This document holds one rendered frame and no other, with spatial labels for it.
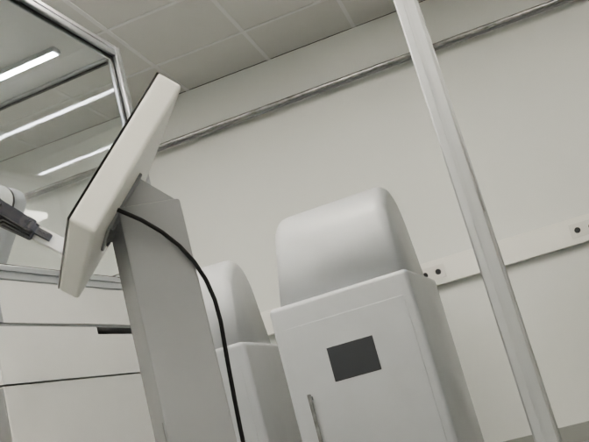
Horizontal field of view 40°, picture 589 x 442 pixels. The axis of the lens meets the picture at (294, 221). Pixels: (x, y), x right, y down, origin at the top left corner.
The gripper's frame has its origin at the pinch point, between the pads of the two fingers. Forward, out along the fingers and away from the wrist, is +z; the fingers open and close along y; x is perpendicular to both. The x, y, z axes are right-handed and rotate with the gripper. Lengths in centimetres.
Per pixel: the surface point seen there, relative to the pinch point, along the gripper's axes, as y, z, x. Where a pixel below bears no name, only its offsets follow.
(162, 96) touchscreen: -38.3, 8.0, -21.8
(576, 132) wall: 199, 199, -252
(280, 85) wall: 291, 37, -236
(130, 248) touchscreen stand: -20.4, 15.4, -0.4
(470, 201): -42, 65, -32
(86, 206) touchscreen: -38.4, 6.6, 2.1
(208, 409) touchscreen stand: -20.4, 41.3, 19.0
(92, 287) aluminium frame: 64, 9, -10
